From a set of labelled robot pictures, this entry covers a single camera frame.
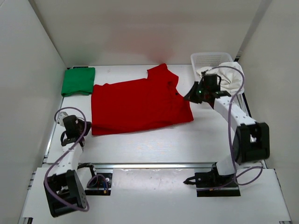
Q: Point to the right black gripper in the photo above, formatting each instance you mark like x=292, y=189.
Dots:
x=192, y=96

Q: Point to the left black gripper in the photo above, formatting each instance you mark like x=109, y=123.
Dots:
x=88, y=124

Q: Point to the red t shirt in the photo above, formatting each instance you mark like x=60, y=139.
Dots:
x=139, y=105

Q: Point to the green t shirt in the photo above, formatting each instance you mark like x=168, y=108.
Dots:
x=78, y=81

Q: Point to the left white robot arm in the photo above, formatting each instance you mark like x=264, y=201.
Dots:
x=63, y=188

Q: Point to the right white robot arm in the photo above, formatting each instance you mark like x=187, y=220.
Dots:
x=248, y=140

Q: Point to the white plastic basket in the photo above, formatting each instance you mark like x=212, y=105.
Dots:
x=211, y=59

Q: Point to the white t shirt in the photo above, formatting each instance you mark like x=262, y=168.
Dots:
x=231, y=80

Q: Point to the dark table label sticker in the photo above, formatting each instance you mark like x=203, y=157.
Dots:
x=78, y=67

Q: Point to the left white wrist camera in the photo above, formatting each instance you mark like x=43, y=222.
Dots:
x=61, y=117

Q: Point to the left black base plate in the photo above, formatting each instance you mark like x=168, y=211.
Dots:
x=101, y=184

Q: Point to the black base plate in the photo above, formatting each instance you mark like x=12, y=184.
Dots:
x=210, y=184
x=101, y=184

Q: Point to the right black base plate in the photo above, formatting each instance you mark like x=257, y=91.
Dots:
x=210, y=184

